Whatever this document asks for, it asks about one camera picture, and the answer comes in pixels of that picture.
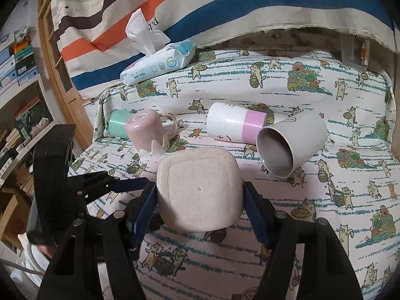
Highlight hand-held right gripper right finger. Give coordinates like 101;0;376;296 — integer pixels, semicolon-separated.
243;180;365;300

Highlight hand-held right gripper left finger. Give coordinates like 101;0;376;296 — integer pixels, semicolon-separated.
37;182;159;300

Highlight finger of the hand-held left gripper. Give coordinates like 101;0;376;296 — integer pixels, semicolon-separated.
67;171;148;205

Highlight beige square cup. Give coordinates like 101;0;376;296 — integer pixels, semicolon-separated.
155;147;245;232

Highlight mint green cup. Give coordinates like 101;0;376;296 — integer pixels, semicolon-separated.
108;109;180;138

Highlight grey cup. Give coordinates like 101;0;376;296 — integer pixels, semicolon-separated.
256;112;328;179

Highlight white cup with pink band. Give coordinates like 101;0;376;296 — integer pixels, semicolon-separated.
205;101;268;143

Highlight cardboard box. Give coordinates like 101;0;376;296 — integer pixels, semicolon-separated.
0;190;20;243

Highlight cat printed bedsheet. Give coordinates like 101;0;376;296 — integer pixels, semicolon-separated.
66;47;397;300

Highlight white shelf unit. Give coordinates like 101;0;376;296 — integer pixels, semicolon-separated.
0;25;58;201

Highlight stack of storage boxes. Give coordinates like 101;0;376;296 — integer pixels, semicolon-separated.
0;33;36;92

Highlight wet wipes pack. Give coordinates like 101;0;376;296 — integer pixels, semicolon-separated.
120;9;198;85

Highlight clear plastic holder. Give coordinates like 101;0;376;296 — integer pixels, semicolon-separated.
340;34;372;67

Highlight striped cloth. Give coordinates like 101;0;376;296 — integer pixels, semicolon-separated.
49;0;398;98

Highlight wooden door frame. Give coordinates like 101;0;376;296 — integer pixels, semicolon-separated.
37;0;95;152

